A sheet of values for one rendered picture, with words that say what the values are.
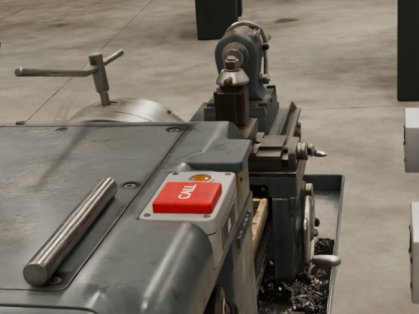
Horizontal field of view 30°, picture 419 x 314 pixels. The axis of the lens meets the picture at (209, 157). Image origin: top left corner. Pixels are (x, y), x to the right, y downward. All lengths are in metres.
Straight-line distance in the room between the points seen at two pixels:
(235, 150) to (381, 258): 2.59
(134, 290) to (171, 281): 0.04
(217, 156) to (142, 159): 0.09
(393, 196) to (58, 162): 3.31
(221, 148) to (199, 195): 0.19
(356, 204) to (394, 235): 0.41
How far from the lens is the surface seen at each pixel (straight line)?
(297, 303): 2.05
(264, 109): 2.34
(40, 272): 0.66
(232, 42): 2.37
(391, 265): 3.44
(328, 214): 2.57
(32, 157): 0.99
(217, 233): 0.76
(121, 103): 1.28
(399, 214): 3.95
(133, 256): 0.69
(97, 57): 1.26
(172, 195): 0.78
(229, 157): 0.92
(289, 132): 2.40
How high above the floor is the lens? 1.55
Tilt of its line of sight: 19 degrees down
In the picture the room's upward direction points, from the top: 4 degrees counter-clockwise
